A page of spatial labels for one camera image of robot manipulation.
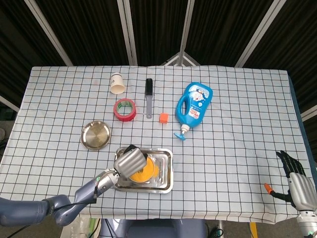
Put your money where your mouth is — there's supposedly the rectangular steel tray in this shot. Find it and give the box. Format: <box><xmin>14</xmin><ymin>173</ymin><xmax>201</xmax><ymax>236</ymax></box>
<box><xmin>111</xmin><ymin>147</ymin><xmax>174</xmax><ymax>194</ymax></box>

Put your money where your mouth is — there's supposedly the white triangular frame foot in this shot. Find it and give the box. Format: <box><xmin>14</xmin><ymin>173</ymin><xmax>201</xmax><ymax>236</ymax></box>
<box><xmin>160</xmin><ymin>51</ymin><xmax>201</xmax><ymax>66</ymax></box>

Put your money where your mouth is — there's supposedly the black green cable bundle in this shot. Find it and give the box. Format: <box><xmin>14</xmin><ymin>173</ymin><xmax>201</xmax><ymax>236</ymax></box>
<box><xmin>209</xmin><ymin>228</ymin><xmax>225</xmax><ymax>238</ymax></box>

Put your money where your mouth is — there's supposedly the white checked tablecloth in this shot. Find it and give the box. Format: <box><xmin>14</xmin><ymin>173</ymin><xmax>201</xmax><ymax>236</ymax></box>
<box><xmin>0</xmin><ymin>65</ymin><xmax>317</xmax><ymax>225</ymax></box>

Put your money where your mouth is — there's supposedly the white partition frame post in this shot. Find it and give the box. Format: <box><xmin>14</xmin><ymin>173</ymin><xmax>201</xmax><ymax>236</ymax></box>
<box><xmin>24</xmin><ymin>0</ymin><xmax>74</xmax><ymax>66</ymax></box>
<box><xmin>234</xmin><ymin>0</ymin><xmax>288</xmax><ymax>68</ymax></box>
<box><xmin>178</xmin><ymin>0</ymin><xmax>195</xmax><ymax>66</ymax></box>
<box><xmin>301</xmin><ymin>105</ymin><xmax>317</xmax><ymax>122</ymax></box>
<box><xmin>0</xmin><ymin>95</ymin><xmax>20</xmax><ymax>112</ymax></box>
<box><xmin>116</xmin><ymin>0</ymin><xmax>138</xmax><ymax>66</ymax></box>

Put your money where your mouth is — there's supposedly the blue pump detergent bottle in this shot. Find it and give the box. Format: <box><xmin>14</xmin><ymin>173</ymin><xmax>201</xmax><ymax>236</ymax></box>
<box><xmin>173</xmin><ymin>82</ymin><xmax>214</xmax><ymax>142</ymax></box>

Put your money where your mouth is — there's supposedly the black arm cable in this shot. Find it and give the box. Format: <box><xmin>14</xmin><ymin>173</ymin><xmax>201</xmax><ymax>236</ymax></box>
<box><xmin>52</xmin><ymin>187</ymin><xmax>99</xmax><ymax>214</ymax></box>

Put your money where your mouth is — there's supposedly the black grey brush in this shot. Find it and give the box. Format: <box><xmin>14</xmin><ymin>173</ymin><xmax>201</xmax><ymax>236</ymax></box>
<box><xmin>145</xmin><ymin>78</ymin><xmax>154</xmax><ymax>119</ymax></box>

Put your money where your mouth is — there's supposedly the white paper cup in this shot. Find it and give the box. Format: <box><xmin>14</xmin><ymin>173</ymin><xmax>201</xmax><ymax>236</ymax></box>
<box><xmin>109</xmin><ymin>72</ymin><xmax>125</xmax><ymax>95</ymax></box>

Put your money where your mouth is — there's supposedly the red tape roll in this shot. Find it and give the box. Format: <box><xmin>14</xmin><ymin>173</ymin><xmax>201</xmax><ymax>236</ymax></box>
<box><xmin>113</xmin><ymin>98</ymin><xmax>137</xmax><ymax>122</ymax></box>

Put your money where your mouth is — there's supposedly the round steel plate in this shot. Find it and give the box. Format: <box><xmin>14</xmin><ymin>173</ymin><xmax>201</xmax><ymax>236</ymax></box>
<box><xmin>80</xmin><ymin>120</ymin><xmax>111</xmax><ymax>151</ymax></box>

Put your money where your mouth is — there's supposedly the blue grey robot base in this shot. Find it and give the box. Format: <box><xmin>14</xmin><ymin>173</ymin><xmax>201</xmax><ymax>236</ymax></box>
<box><xmin>99</xmin><ymin>219</ymin><xmax>209</xmax><ymax>238</ymax></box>

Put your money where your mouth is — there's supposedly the bowl of orange powder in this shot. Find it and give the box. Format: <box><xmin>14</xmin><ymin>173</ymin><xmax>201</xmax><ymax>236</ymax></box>
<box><xmin>128</xmin><ymin>157</ymin><xmax>156</xmax><ymax>183</ymax></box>

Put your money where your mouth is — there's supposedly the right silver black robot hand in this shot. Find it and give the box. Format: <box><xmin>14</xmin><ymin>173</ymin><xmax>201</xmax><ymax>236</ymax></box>
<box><xmin>264</xmin><ymin>150</ymin><xmax>317</xmax><ymax>213</ymax></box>

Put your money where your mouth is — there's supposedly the clear plastic bag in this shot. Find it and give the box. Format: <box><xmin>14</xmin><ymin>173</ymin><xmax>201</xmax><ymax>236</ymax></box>
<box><xmin>60</xmin><ymin>217</ymin><xmax>102</xmax><ymax>238</ymax></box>

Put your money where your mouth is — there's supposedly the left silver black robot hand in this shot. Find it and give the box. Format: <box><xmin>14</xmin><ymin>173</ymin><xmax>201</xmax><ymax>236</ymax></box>
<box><xmin>113</xmin><ymin>143</ymin><xmax>151</xmax><ymax>179</ymax></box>

